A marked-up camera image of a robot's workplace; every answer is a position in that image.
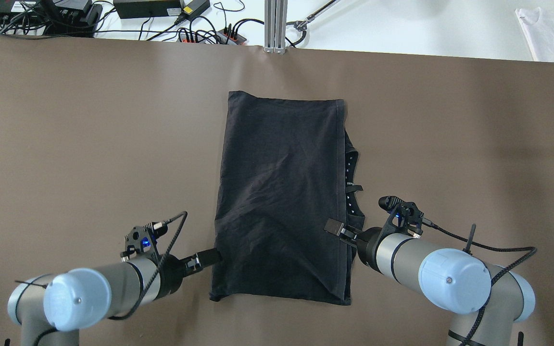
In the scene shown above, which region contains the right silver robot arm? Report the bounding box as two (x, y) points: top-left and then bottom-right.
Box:
(325, 219), (536, 346)

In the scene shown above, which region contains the black power adapter box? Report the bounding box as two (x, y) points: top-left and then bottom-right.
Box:
(113, 0), (185, 19)

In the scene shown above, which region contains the aluminium frame post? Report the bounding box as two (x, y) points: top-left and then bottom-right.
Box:
(263, 0), (288, 54)

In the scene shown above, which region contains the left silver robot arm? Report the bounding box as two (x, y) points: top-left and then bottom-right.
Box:
(7, 249), (221, 346)

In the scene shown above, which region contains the black electronics box left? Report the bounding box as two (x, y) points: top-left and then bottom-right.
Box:
(0, 0), (106, 37)

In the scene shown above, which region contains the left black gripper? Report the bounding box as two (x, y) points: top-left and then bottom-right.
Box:
(155, 248), (223, 299)

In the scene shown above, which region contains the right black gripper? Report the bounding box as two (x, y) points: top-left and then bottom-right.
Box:
(325, 218), (383, 268)

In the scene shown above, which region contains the red black power strip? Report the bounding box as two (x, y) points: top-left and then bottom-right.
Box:
(174, 28), (248, 46)

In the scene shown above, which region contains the black printed t-shirt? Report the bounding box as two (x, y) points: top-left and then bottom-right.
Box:
(209, 91), (365, 305)

